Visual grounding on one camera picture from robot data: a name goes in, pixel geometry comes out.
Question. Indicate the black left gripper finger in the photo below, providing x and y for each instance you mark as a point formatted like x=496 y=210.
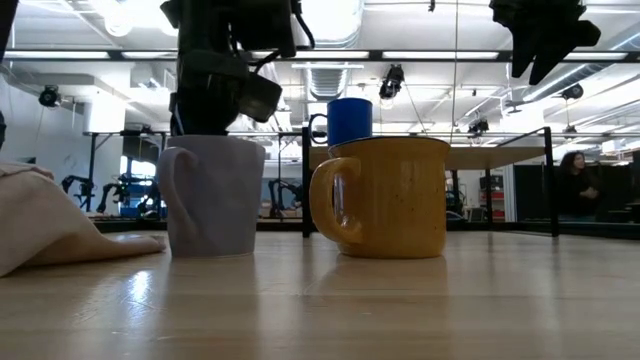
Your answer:
x=222 y=117
x=192 y=117

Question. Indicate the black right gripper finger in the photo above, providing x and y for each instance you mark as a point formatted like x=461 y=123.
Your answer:
x=522 y=45
x=555 y=47

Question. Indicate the medium lavender mug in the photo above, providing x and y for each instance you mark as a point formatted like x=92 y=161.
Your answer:
x=215 y=200

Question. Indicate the small blue mug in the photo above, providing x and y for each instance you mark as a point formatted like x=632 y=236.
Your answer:
x=350 y=122

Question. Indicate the black background robot arm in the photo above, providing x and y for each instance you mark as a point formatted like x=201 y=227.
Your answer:
x=282 y=192
x=112 y=192
x=75 y=185

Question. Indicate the wooden shelf with black legs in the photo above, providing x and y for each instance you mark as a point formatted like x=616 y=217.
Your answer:
x=490 y=157

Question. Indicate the white ceiling box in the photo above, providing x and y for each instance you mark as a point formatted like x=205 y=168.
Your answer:
x=103 y=112

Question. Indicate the person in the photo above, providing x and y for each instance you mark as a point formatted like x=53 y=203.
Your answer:
x=575 y=190

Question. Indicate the black overhead crossbar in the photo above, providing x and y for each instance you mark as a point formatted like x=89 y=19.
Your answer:
x=376 y=55

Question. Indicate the red storage rack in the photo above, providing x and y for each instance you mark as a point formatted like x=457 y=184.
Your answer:
x=492 y=192

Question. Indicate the pink folded cloth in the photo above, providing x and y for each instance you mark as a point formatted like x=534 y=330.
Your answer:
x=40 y=220

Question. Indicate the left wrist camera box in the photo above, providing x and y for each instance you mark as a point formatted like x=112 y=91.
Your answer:
x=260 y=97

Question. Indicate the silver ventilation duct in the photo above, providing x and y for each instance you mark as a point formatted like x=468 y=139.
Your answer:
x=327 y=82

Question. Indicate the black background rig frame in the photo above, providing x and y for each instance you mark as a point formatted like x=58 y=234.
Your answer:
x=93 y=170

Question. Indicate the black aluminium table frame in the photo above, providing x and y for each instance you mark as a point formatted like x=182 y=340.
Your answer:
x=280 y=226

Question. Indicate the black hanging camera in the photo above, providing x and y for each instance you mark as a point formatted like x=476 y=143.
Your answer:
x=391 y=82

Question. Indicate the black partition wall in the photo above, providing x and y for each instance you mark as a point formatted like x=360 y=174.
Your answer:
x=535 y=195

